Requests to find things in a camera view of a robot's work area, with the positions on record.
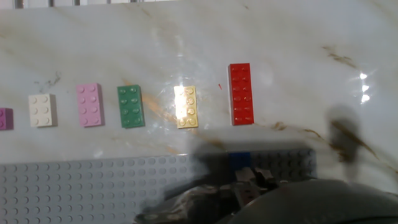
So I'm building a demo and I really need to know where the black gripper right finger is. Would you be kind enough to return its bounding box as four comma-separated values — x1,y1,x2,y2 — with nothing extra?
254,167,280,191

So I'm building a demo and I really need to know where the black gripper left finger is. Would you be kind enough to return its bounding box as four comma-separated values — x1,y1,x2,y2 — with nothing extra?
234,167,256,208

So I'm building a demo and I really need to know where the blue Lego brick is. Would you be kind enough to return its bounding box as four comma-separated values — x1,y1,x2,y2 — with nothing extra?
229,151,252,170

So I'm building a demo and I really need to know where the long red Lego brick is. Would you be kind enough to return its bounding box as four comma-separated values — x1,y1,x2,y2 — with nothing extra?
228,63,255,126

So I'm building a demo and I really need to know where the yellow Lego brick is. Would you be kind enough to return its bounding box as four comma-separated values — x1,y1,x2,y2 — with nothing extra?
174,85,199,129

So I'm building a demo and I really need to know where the green Lego brick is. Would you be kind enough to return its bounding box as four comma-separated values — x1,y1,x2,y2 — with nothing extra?
117,85,146,129

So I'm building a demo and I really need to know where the grey Lego baseplate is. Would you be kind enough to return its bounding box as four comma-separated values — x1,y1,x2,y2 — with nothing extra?
0,148,317,224

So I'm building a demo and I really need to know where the pink Lego brick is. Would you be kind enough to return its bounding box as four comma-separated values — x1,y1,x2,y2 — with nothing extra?
76,83,104,128

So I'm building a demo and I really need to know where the white Lego brick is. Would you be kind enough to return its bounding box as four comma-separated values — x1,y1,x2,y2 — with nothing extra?
28,93,58,128

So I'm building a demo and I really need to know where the small magenta Lego brick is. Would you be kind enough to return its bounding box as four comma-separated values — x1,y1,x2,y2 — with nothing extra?
0,108,14,131

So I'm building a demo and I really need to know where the glossy marble pattern mat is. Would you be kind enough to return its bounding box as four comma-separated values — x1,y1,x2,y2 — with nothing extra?
0,0,398,195

